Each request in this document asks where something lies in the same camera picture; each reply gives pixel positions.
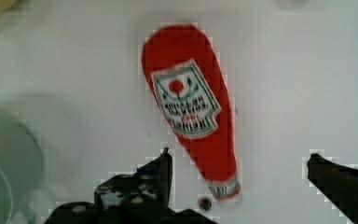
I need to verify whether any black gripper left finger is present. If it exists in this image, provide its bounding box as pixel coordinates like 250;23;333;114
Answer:
44;148;217;224

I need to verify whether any green mug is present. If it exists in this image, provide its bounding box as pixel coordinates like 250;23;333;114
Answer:
0;109;43;224

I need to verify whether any red ketchup bottle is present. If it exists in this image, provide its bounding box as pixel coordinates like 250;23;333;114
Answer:
141;24;241;201

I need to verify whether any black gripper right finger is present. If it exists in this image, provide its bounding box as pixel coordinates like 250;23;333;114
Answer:
307;153;358;224

